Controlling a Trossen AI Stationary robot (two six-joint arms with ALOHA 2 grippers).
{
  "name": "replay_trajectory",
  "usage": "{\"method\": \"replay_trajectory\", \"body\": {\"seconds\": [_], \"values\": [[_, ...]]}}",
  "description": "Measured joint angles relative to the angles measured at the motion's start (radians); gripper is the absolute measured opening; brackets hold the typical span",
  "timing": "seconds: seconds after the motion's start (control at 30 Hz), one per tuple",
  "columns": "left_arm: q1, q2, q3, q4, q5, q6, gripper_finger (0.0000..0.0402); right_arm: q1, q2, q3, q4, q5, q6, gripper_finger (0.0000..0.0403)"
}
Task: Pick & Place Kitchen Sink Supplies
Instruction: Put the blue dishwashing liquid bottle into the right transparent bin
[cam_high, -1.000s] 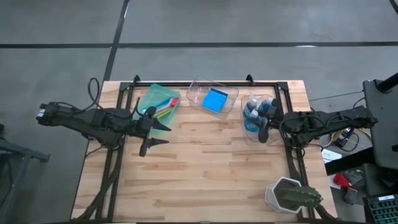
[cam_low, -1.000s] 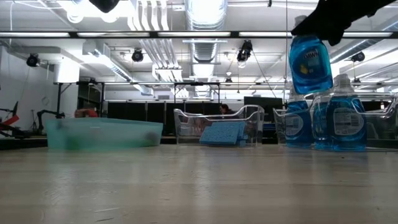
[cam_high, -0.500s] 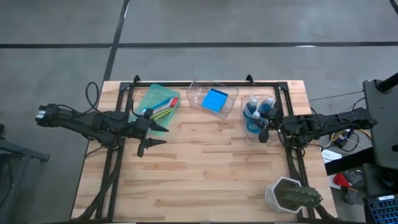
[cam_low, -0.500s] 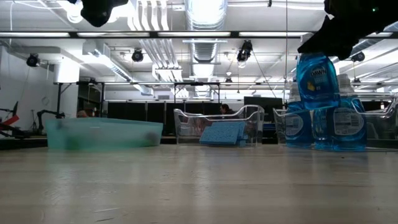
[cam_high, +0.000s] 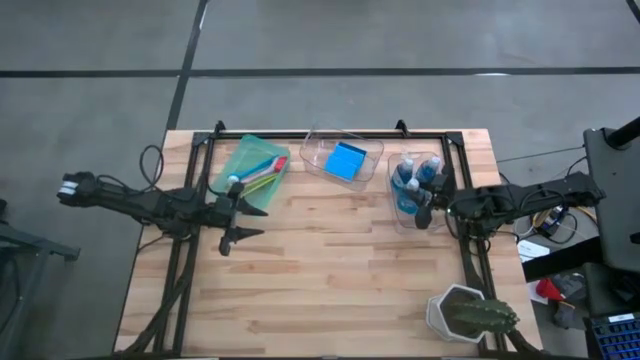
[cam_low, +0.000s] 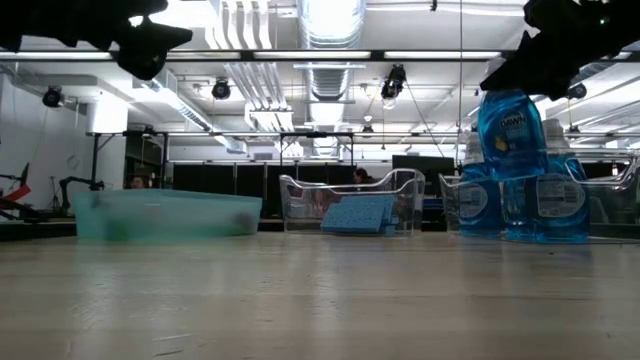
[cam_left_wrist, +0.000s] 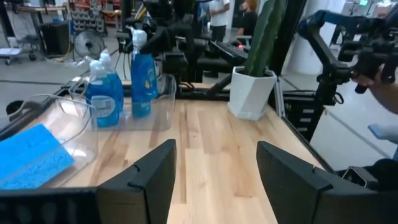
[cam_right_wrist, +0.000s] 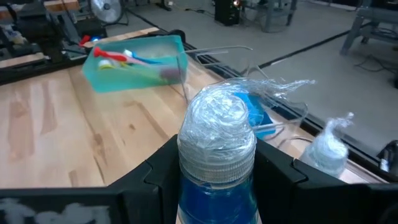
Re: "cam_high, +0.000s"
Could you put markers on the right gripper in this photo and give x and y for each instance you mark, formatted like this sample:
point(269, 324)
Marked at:
point(444, 192)

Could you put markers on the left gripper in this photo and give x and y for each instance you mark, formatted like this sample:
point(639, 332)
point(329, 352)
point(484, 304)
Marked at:
point(230, 215)

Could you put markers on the blue dish soap bottle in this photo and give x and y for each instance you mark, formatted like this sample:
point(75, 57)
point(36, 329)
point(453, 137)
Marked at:
point(401, 176)
point(409, 202)
point(428, 170)

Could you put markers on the blue dish brush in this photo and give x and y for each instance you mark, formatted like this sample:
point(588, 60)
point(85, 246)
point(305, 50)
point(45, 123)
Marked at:
point(255, 169)

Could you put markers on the red dish brush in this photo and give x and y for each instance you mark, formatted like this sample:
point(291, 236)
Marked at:
point(281, 164)

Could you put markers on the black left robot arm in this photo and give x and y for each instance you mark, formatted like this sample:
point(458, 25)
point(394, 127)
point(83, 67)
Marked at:
point(130, 200)

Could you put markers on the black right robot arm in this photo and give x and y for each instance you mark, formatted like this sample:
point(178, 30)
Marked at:
point(525, 197)

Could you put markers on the clear plastic bin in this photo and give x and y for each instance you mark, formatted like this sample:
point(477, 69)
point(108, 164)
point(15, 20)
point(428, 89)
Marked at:
point(400, 222)
point(315, 155)

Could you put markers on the green translucent plastic bin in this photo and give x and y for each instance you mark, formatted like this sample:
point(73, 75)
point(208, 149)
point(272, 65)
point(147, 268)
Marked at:
point(250, 150)

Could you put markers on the white faceted planter pot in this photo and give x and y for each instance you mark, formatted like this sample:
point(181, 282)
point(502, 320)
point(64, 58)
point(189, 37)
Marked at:
point(436, 312)

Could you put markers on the white paper sheet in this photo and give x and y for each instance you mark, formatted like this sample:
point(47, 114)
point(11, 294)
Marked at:
point(530, 249)

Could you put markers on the blue electronics box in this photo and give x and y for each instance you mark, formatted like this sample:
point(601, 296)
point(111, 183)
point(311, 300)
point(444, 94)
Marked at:
point(550, 220)

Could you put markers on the green cactus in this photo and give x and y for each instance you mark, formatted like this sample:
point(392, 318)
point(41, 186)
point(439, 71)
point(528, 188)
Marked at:
point(480, 316)

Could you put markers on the black stand beam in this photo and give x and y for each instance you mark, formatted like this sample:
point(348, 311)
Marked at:
point(560, 260)

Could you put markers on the red cloth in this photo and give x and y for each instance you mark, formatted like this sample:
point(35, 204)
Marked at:
point(547, 290)

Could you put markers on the grey cloth bundle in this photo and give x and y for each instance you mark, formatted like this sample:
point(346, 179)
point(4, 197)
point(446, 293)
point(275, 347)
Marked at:
point(570, 285)

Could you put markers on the grey metal cabinet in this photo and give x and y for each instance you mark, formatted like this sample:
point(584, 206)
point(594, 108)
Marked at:
point(617, 200)

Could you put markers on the grey metal stand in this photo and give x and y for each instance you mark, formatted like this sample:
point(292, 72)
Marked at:
point(47, 248)

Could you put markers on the black pole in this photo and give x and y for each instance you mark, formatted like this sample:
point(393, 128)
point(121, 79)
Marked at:
point(625, 134)

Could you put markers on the backlit computer keyboard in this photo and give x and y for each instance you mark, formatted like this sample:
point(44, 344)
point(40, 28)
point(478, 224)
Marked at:
point(617, 340)

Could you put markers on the black aluminium table frame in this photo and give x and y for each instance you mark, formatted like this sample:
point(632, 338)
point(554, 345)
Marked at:
point(287, 135)

